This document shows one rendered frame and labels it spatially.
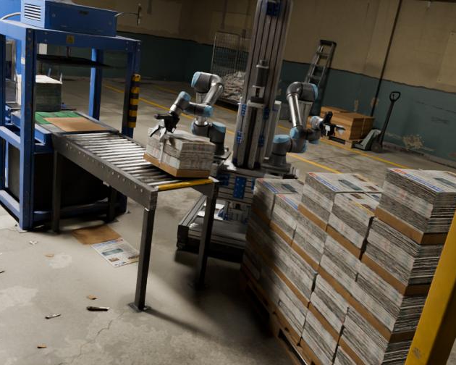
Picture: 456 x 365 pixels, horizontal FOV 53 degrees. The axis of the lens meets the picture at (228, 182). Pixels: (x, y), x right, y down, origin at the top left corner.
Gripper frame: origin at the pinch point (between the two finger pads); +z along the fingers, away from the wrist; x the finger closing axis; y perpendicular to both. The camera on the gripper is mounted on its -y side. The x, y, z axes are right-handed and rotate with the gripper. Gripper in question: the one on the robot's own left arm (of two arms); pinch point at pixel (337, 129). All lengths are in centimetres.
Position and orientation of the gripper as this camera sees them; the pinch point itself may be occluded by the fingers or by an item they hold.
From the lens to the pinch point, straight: 309.5
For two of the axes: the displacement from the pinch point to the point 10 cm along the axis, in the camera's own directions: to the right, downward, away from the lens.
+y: -0.3, 9.4, 3.4
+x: -9.7, 0.6, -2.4
